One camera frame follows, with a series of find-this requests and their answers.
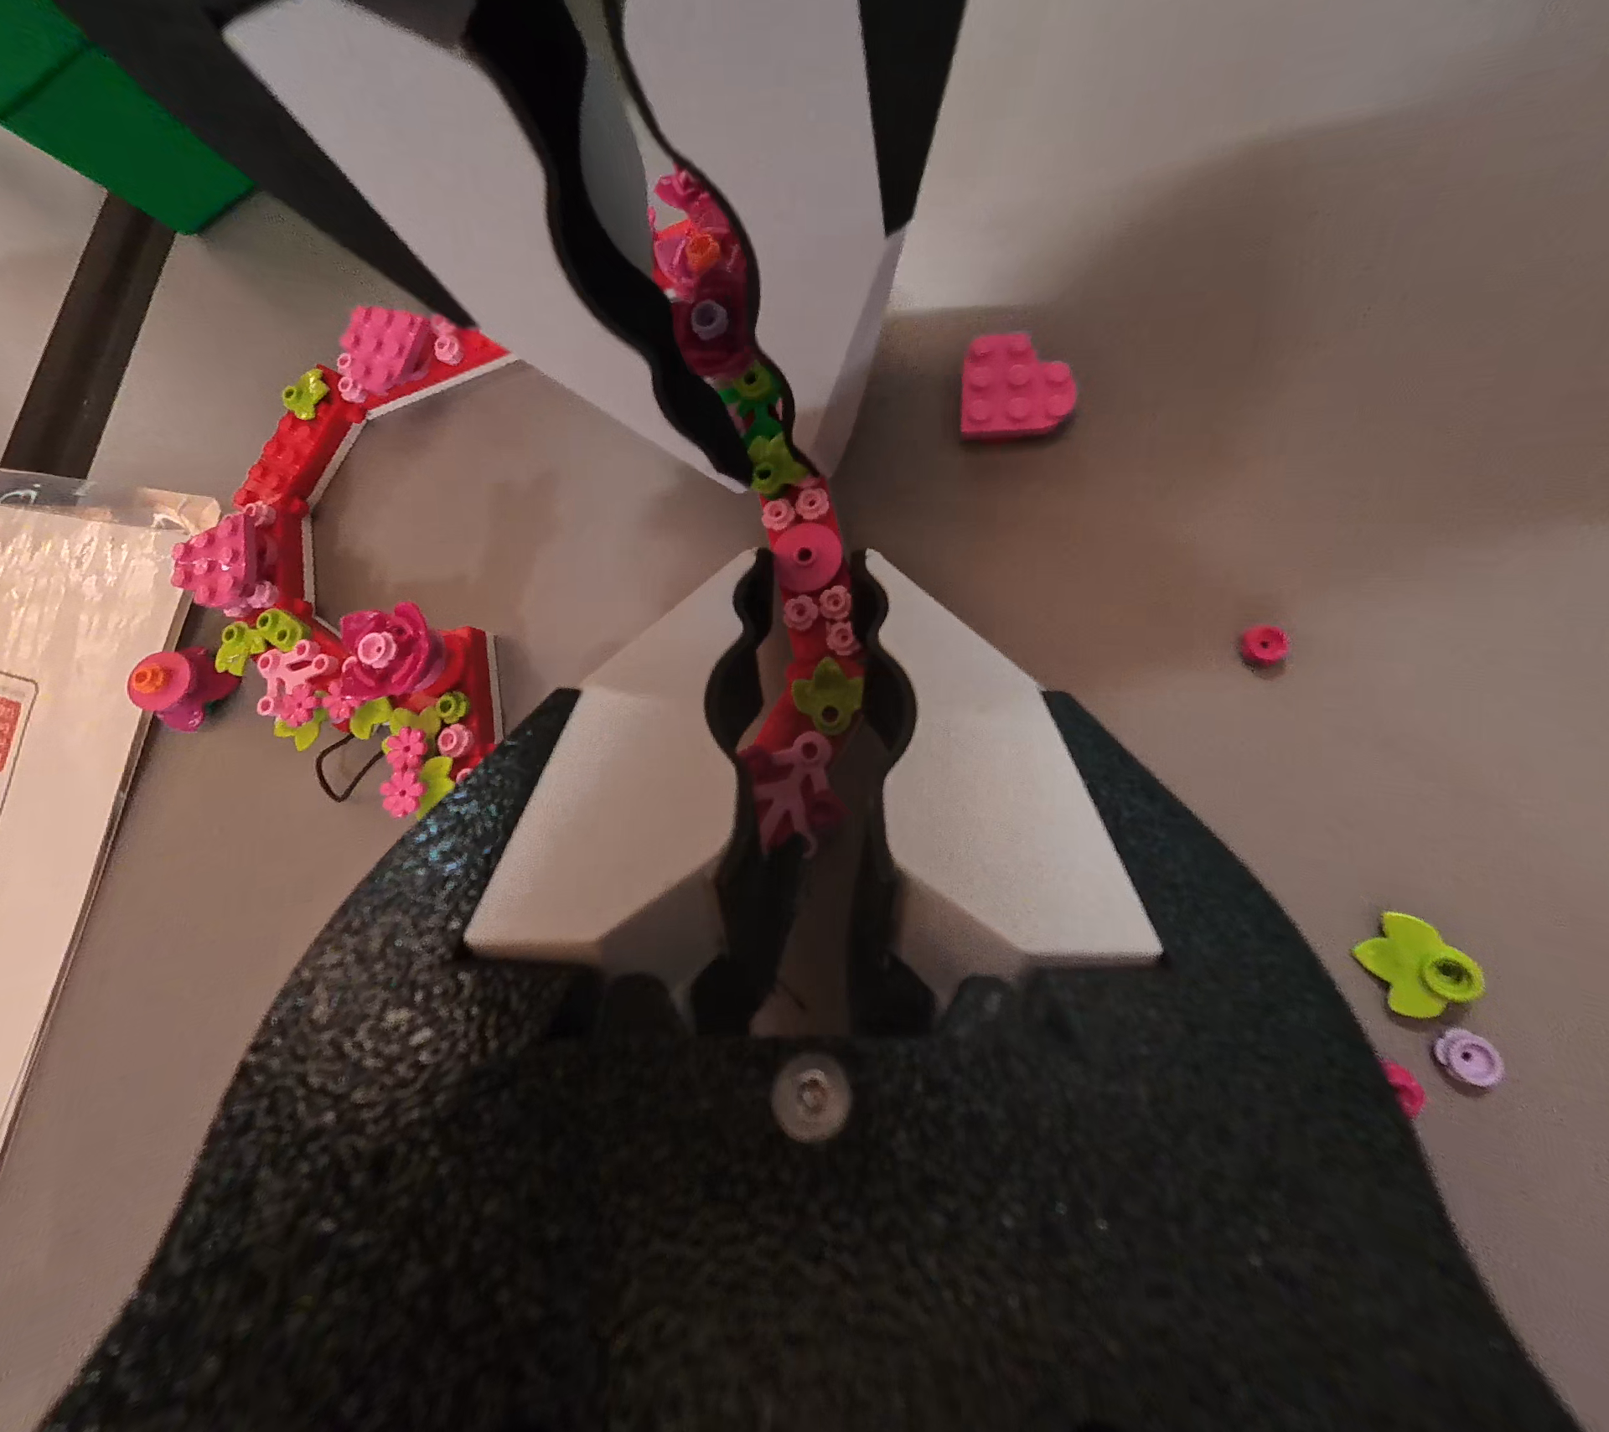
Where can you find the red lego half heart wreath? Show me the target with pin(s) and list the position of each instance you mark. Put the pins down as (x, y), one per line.
(283, 475)

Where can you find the magenta round lego stud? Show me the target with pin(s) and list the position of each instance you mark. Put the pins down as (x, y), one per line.
(1265, 644)

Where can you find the green storage box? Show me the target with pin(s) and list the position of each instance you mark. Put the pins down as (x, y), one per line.
(124, 151)

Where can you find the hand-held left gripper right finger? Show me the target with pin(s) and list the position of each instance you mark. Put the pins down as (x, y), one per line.
(1006, 816)

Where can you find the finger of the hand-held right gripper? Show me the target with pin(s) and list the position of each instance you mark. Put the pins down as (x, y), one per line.
(781, 49)
(430, 164)

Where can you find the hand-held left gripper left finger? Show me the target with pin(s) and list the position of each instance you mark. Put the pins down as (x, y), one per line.
(602, 803)

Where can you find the pink lego heart plate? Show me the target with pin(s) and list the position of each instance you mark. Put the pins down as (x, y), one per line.
(1013, 388)

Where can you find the magenta lego flower piece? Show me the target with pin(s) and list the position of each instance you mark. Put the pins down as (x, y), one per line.
(1403, 1089)

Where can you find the white instruction booklet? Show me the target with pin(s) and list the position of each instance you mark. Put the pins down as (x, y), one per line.
(74, 627)

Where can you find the lime green lego leaf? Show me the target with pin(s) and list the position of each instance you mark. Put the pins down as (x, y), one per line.
(1403, 961)

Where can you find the lavender round lego flower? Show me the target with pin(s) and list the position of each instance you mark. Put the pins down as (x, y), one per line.
(1469, 1058)

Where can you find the red lego strip with flowers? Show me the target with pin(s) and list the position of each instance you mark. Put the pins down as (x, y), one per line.
(805, 551)

